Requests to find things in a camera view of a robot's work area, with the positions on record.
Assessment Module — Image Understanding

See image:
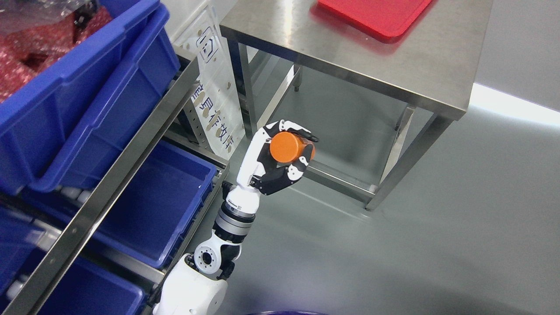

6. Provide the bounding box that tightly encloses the blue bin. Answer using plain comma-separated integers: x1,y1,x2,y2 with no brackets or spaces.
0,0,179,195
22,140,217,270
0,206,147,315

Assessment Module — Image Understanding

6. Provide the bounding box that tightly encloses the orange cylindrical capacitor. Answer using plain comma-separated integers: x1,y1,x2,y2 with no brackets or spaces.
269,131,315,163

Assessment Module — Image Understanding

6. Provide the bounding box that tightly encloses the blue bin far left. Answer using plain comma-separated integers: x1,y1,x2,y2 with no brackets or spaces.
0,206,147,315

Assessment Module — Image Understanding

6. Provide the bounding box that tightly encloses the blue bin upper left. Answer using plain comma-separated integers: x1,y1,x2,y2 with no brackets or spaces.
0,0,179,195

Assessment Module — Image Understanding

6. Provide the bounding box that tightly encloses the white perforated sign panel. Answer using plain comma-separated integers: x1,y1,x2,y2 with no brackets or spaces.
172,4,245,160

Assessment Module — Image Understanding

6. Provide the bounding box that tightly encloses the steel shelf rack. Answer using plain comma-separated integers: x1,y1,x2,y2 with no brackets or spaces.
1,57,230,315

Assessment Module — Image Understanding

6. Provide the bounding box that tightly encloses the red bubble wrap bag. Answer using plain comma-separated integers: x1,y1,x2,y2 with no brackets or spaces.
0,2,113,102

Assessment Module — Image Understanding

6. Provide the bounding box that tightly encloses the stainless steel table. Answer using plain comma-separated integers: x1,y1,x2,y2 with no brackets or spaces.
219,0,493,211

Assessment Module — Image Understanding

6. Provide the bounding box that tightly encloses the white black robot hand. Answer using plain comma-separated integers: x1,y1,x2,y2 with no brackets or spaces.
224,119,319,220

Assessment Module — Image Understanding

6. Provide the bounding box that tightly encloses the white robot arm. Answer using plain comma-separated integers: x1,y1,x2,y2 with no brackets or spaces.
152,185,261,315

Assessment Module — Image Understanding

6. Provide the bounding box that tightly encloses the red tray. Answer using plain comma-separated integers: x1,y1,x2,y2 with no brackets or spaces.
317,0,432,42

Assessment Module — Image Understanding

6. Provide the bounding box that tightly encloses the blue bin lower left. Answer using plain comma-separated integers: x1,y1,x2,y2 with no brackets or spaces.
22,140,217,270

